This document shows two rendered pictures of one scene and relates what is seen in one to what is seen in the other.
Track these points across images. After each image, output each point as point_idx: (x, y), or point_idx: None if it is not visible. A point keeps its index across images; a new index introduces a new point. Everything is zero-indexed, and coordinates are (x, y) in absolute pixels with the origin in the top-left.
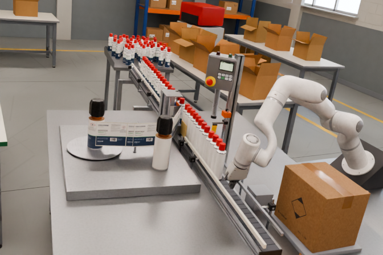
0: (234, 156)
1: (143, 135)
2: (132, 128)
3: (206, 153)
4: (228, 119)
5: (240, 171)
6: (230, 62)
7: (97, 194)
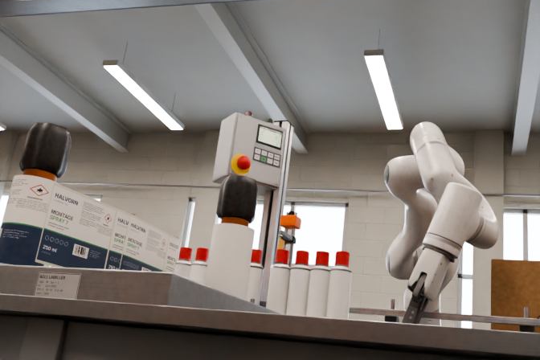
0: (431, 236)
1: (138, 257)
2: (124, 229)
3: (279, 301)
4: (274, 248)
5: (444, 268)
6: (276, 131)
7: (222, 308)
